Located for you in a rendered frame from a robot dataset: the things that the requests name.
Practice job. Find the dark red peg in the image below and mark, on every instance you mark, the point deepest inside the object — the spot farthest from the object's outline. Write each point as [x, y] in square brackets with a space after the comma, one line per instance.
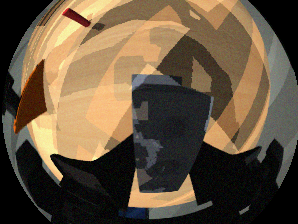
[76, 17]

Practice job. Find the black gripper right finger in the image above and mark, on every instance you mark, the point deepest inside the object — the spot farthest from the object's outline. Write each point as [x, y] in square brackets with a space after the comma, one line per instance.
[214, 168]

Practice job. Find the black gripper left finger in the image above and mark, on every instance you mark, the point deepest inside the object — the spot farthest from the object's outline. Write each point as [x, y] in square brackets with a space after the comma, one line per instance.
[111, 174]

